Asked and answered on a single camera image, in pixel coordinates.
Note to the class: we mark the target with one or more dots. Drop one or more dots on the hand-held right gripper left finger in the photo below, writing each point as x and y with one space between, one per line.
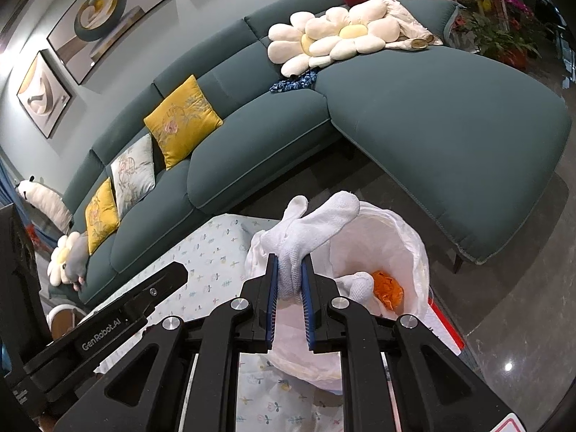
271 306

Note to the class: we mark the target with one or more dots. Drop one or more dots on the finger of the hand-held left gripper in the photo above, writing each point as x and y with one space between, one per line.
162 285

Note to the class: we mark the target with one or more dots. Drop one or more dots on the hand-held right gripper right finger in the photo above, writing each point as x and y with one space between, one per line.
308 306

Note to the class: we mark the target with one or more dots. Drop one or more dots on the white sock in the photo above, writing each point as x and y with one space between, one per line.
357 285
310 234

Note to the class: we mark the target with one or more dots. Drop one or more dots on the orange plastic bag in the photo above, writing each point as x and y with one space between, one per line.
388 292

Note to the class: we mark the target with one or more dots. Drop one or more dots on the trash bin with white bag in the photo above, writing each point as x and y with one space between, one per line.
396 243

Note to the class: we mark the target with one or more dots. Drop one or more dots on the white chair wooden seat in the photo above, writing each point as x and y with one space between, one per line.
54 319

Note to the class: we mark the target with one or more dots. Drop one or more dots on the floral light blue tablecloth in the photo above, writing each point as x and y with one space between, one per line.
211 252

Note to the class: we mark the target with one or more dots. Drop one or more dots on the white flower cushion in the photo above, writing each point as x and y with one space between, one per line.
57 263
333 45
288 45

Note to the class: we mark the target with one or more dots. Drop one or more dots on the grey plush toy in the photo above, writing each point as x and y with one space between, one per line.
76 256

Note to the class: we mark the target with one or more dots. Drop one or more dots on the yellow embroidered pillow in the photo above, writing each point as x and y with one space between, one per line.
101 213
182 121

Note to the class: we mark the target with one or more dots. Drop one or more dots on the light grey embroidered pillow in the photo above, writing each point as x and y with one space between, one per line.
132 173

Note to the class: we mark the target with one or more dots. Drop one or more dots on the white panda plush bolster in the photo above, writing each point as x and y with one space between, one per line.
45 204

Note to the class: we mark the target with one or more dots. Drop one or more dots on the red-edged paper sheet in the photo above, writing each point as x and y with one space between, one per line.
443 324

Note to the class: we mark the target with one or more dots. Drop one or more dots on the blue curtain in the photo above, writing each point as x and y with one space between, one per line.
5 184

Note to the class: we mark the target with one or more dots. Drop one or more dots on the teal sectional sofa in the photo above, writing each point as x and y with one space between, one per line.
427 121

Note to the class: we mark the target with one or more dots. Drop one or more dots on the blue knit cloth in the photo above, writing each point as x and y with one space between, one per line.
292 82

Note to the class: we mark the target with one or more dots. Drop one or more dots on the cream quilted blanket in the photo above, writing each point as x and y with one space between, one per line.
407 22

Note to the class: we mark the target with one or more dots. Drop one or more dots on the green potted plant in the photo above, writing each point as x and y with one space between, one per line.
495 36

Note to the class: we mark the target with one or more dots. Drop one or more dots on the purple orchid plant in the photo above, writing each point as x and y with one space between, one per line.
510 0

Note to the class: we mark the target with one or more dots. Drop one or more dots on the small framed wall picture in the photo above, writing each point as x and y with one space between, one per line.
42 94

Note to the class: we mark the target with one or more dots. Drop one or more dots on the large framed wall picture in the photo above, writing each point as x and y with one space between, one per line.
108 13

